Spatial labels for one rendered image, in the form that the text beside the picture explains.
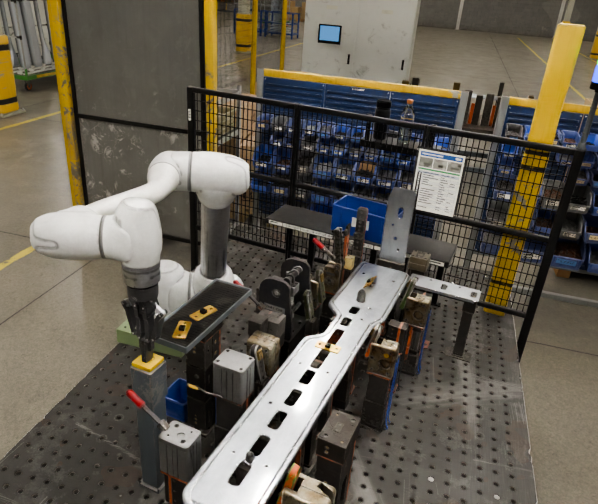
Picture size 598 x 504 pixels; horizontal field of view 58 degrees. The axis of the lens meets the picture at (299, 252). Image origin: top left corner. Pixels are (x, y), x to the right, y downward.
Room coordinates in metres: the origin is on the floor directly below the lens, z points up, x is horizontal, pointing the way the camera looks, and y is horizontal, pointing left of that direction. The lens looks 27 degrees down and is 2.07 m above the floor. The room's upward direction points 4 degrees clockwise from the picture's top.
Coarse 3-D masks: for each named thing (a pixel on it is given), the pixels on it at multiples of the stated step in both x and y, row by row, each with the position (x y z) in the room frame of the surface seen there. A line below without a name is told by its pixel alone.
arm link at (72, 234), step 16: (160, 176) 1.52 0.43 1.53; (176, 176) 1.59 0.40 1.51; (128, 192) 1.37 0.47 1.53; (144, 192) 1.40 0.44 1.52; (160, 192) 1.45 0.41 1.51; (80, 208) 1.17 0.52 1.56; (96, 208) 1.25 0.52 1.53; (112, 208) 1.29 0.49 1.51; (32, 224) 1.10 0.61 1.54; (48, 224) 1.09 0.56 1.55; (64, 224) 1.09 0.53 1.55; (80, 224) 1.09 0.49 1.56; (96, 224) 1.10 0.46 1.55; (32, 240) 1.08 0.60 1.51; (48, 240) 1.07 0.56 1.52; (64, 240) 1.07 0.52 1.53; (80, 240) 1.07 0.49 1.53; (96, 240) 1.08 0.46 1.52; (48, 256) 1.08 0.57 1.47; (64, 256) 1.07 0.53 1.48; (80, 256) 1.08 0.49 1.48; (96, 256) 1.09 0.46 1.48
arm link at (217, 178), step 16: (192, 160) 1.67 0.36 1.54; (208, 160) 1.67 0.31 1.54; (224, 160) 1.69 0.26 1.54; (240, 160) 1.72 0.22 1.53; (192, 176) 1.64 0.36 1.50; (208, 176) 1.64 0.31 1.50; (224, 176) 1.65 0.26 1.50; (240, 176) 1.67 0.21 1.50; (208, 192) 1.66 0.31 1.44; (224, 192) 1.66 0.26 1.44; (240, 192) 1.69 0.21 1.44; (208, 208) 1.71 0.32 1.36; (224, 208) 1.72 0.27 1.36; (208, 224) 1.73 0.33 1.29; (224, 224) 1.75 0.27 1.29; (208, 240) 1.76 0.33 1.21; (224, 240) 1.78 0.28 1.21; (208, 256) 1.79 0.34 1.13; (224, 256) 1.82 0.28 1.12; (208, 272) 1.82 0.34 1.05; (224, 272) 1.85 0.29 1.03; (192, 288) 1.85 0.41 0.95
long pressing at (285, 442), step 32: (352, 288) 1.86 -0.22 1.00; (384, 288) 1.88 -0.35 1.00; (352, 320) 1.63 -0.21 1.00; (384, 320) 1.66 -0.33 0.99; (352, 352) 1.45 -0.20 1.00; (288, 384) 1.26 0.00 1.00; (320, 384) 1.28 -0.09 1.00; (256, 416) 1.12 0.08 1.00; (288, 416) 1.13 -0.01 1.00; (224, 448) 1.00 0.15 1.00; (288, 448) 1.02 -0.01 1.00; (192, 480) 0.89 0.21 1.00; (224, 480) 0.90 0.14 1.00; (256, 480) 0.91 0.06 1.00
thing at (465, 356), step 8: (472, 296) 1.89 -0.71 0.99; (464, 304) 1.87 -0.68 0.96; (472, 304) 1.86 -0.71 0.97; (464, 312) 1.88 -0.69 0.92; (472, 312) 1.86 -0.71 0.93; (464, 320) 1.87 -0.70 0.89; (464, 328) 1.87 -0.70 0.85; (464, 336) 1.87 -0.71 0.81; (456, 344) 1.88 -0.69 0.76; (464, 344) 1.86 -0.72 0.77; (448, 352) 1.89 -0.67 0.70; (456, 352) 1.87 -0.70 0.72; (464, 352) 1.89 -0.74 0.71; (464, 360) 1.85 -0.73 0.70
